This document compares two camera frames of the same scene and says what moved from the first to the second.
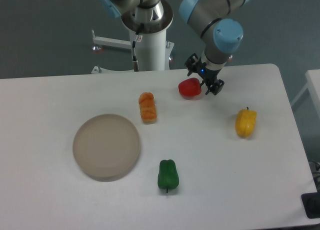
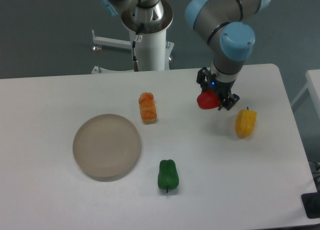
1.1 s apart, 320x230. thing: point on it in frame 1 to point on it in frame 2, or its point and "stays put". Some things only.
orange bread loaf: [147, 107] stays put
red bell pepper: [191, 87] to [208, 99]
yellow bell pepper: [245, 122] stays put
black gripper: [208, 75] to [222, 88]
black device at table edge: [311, 202] stays put
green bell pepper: [168, 178] stays put
